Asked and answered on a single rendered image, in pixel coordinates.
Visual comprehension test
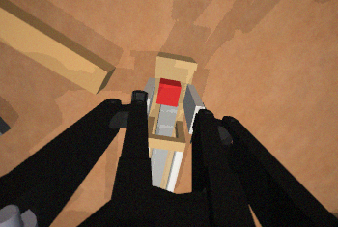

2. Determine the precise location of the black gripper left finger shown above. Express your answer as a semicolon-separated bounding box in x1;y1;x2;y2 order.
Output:
0;77;155;227

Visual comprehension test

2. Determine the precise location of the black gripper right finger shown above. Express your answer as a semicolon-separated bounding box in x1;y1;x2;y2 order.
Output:
183;84;338;227

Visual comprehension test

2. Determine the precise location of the red cube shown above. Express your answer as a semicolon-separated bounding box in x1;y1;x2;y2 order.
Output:
156;78;182;107

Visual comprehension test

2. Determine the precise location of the tan wooden bar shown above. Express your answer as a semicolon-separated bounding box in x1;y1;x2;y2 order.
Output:
0;0;116;95

